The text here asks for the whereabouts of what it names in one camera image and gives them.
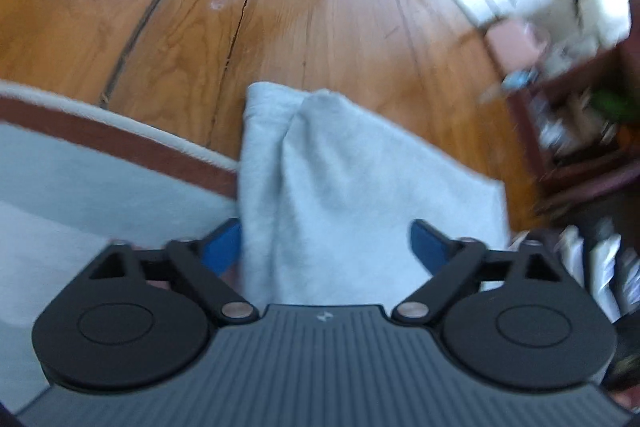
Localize striped grey and red rug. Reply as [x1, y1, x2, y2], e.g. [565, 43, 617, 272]
[0, 79, 242, 413]

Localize grey t-shirt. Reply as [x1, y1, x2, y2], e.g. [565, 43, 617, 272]
[235, 82, 513, 308]

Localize white plastic bags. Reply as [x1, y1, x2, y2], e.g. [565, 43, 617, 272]
[559, 217, 640, 324]

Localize small blue object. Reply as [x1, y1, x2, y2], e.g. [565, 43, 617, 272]
[501, 69, 540, 92]

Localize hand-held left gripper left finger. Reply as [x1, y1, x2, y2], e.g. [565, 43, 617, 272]
[89, 218, 260, 326]

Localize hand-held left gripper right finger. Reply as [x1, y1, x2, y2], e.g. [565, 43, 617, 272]
[391, 219, 566, 326]

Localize pink box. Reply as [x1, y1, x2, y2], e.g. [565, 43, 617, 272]
[484, 19, 552, 68]

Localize dark wooden shelf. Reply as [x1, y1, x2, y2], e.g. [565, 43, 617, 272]
[504, 0, 640, 220]

